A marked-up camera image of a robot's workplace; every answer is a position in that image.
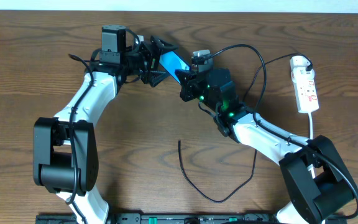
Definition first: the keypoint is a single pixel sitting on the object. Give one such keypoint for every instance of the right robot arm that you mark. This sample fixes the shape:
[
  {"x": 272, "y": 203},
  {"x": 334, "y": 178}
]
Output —
[{"x": 319, "y": 184}]

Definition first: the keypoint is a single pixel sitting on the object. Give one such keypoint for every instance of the white USB charger adapter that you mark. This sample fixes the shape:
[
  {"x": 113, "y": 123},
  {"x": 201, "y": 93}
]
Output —
[{"x": 301, "y": 61}]

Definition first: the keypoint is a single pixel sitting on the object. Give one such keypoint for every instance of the blue Galaxy smartphone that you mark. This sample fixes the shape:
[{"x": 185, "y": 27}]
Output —
[{"x": 172, "y": 61}]

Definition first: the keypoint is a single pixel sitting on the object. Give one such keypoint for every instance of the white power strip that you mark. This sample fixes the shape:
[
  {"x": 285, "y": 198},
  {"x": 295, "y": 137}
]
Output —
[{"x": 305, "y": 90}]

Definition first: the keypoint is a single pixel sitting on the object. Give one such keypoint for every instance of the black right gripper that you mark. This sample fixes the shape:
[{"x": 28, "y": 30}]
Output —
[{"x": 187, "y": 84}]

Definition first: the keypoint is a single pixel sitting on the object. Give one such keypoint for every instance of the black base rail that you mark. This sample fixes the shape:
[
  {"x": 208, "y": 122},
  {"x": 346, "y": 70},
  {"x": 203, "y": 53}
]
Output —
[{"x": 138, "y": 218}]

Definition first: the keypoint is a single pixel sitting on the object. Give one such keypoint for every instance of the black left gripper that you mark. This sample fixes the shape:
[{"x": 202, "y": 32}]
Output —
[{"x": 148, "y": 59}]

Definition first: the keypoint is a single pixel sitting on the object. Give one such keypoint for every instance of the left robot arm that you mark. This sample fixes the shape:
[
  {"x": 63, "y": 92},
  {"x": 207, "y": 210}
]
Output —
[{"x": 65, "y": 157}]

